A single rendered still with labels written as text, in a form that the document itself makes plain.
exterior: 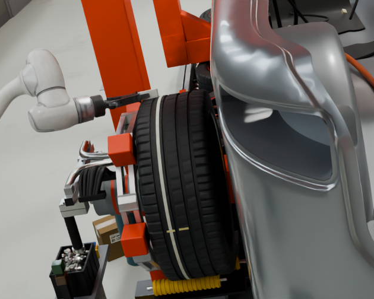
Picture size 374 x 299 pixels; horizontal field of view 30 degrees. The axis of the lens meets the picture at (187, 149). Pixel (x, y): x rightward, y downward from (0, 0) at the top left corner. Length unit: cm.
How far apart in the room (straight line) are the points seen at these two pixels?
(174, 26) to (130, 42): 199
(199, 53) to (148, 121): 249
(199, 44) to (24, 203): 155
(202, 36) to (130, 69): 201
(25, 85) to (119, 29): 50
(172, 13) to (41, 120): 248
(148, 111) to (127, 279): 145
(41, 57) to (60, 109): 19
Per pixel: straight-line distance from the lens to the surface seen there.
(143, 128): 229
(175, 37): 473
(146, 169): 221
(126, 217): 229
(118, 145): 223
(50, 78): 238
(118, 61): 276
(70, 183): 238
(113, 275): 368
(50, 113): 234
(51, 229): 426
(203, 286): 257
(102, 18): 272
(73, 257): 282
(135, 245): 224
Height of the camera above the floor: 203
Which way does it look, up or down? 25 degrees down
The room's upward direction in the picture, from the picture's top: 12 degrees counter-clockwise
